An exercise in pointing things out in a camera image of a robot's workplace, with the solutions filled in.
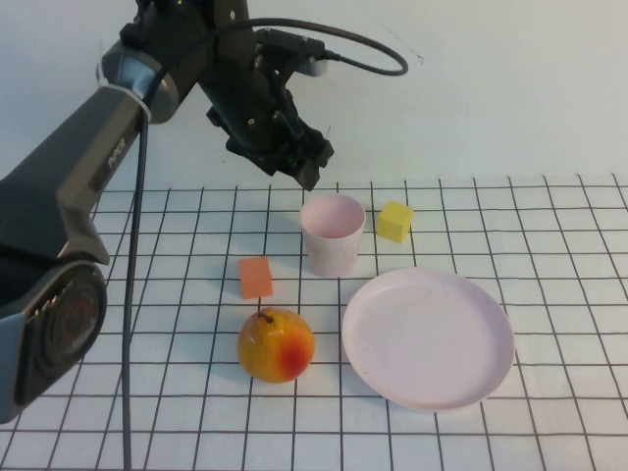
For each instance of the yellow foam cube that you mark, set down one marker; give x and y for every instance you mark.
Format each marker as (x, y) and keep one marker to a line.
(394, 223)

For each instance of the white black-grid table mat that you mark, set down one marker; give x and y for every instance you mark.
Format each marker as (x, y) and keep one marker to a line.
(539, 294)

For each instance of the pale pink round plate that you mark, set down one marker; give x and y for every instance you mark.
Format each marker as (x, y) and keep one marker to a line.
(427, 343)

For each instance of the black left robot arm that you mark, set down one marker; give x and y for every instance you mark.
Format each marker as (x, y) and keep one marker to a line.
(73, 162)

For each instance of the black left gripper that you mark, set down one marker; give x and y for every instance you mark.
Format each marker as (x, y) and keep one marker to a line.
(250, 108)

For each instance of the yellow red toy pear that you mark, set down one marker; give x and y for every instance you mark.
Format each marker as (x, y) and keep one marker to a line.
(272, 350)

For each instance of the orange foam block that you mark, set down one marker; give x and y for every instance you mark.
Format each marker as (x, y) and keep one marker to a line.
(256, 282)

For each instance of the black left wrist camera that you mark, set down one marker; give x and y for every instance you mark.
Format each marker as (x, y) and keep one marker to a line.
(289, 49)

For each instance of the pale pink plastic cup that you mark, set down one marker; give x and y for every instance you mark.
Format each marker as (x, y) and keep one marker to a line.
(332, 255)

